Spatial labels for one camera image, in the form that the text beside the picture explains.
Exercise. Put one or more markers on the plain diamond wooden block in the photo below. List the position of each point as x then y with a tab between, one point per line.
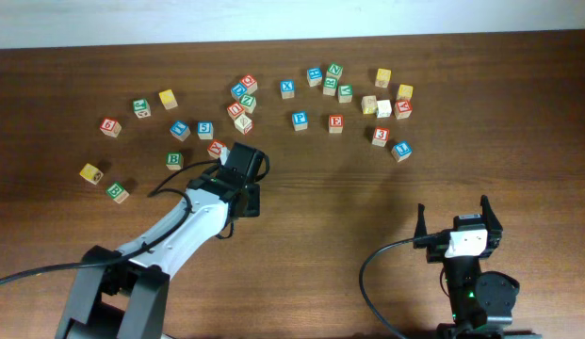
243	124

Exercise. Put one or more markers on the blue H wooden block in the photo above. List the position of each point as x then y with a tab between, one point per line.
314	77

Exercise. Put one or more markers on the red Q wooden block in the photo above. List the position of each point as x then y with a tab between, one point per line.
249	83

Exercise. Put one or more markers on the red A wooden block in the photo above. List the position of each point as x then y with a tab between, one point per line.
403	109

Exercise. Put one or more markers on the blue X wooden block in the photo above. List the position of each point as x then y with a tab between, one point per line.
287	88

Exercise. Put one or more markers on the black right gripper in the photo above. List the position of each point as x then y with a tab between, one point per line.
494	230

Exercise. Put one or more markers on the green R wooden block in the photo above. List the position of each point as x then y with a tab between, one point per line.
330	85

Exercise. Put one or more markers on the blue D wooden block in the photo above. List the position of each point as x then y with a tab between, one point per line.
238	90

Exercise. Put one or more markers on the red 3 wooden block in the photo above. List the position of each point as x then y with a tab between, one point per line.
380	136

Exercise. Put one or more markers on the plain O wooden block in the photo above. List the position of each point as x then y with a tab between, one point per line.
384	109

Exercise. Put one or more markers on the yellow sided wooden block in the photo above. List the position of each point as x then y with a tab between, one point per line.
369	104

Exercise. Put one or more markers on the green B wooden block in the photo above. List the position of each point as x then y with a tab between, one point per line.
174	161

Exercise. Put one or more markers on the green N wooden block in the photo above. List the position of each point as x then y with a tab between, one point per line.
334	71

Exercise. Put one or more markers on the red 6 wooden block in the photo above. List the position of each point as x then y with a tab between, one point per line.
110	127

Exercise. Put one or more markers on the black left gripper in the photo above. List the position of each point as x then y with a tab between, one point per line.
252	208

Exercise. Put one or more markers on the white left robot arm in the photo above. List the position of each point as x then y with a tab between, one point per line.
123	293

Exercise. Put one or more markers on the blue L wooden block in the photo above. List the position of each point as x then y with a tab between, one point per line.
401	151

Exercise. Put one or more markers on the blue 5 wooden block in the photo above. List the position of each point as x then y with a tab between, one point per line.
205	130

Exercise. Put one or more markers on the yellow top block far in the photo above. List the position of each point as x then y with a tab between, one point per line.
383	77

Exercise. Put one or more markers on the red U wooden block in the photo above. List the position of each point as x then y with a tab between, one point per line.
235	110

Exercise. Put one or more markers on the red Y wooden block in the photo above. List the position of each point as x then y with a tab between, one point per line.
216	149

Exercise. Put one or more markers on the red E wooden block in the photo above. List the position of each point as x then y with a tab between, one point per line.
336	124

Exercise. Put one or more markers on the yellow top block right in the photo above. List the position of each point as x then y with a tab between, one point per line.
405	92

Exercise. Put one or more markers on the green Z wooden block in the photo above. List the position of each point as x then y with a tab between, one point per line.
248	102

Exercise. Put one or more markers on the green V wooden block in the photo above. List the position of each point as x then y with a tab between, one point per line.
345	93

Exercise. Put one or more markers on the green J wooden block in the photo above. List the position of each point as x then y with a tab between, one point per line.
141	108

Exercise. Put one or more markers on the yellow block upper left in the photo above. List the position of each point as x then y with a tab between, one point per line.
168	99

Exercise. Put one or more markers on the blue P wooden block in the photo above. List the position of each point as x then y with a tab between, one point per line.
300	121

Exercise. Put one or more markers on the yellow block lower left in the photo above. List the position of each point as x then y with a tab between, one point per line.
91	174

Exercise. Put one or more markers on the blue T wooden block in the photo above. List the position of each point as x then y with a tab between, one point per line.
180	130

